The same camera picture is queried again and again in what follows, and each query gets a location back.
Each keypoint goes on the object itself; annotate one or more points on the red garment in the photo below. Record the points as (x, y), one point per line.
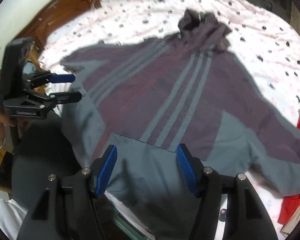
(290, 207)

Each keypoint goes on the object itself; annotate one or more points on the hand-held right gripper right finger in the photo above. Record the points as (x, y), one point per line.
(187, 170)

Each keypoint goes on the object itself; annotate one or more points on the pink cat-print blanket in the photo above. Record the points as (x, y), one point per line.
(252, 30)

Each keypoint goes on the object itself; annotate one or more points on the grey and purple hooded jacket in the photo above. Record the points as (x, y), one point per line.
(165, 92)

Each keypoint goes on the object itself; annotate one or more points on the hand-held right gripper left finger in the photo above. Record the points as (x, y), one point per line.
(106, 170)

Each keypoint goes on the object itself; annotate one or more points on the dark wooden headboard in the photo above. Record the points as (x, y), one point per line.
(65, 7)

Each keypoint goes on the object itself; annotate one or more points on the beige garment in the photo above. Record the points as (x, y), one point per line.
(292, 230)

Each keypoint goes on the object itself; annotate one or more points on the white cloth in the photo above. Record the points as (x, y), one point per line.
(5, 212)

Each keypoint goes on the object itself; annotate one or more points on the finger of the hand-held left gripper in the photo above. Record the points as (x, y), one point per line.
(63, 78)
(67, 97)

